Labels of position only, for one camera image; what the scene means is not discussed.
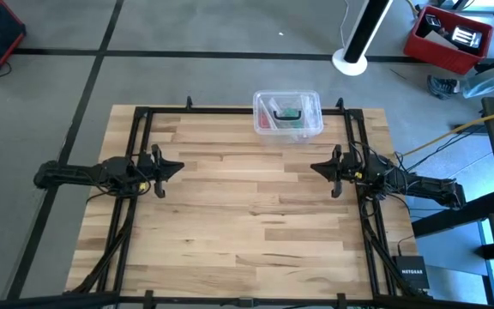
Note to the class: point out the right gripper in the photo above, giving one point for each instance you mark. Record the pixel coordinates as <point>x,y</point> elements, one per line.
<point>341,171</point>

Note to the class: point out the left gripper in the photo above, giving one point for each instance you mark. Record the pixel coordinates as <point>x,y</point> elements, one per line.
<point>158,171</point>

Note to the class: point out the green elastic bandage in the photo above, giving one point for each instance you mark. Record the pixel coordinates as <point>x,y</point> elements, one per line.
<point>292,116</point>

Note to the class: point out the clear plastic zip bag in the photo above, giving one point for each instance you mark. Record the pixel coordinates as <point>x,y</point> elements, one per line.
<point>272,111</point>

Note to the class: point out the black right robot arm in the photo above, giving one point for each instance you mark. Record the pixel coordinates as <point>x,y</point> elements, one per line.
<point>410,182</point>

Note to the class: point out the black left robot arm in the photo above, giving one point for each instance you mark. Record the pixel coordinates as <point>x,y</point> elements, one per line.
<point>84,173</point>

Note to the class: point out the clear plastic storage box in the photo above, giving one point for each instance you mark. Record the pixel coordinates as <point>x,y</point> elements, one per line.
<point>287,137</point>

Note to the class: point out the red flat pack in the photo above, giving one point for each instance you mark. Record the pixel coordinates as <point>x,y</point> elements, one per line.
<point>265,121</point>

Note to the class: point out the black pole white base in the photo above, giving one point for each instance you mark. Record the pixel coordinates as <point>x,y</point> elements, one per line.
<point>365,30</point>

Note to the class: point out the red plastic bin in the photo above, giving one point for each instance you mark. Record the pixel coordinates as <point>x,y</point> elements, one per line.
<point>444,58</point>

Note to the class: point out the small black device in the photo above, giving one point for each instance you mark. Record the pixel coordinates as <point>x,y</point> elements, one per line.
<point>432,21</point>

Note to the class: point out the person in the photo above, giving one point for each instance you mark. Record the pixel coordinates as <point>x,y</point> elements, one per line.
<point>487,79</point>

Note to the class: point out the black silver device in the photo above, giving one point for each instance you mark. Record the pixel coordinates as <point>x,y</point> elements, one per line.
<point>466,36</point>

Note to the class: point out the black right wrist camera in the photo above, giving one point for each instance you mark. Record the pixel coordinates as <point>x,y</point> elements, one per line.
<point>352,162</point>

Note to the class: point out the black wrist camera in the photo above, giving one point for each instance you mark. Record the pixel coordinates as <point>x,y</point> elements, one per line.
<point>352,162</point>
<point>145,161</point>

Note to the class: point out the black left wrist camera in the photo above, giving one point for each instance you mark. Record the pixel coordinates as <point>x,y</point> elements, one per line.
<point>145,161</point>

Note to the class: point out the black metal table frame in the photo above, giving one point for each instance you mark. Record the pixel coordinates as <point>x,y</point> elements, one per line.
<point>144,129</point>

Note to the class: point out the black Netgear switch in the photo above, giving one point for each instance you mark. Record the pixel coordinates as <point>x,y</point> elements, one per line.
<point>411,272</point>

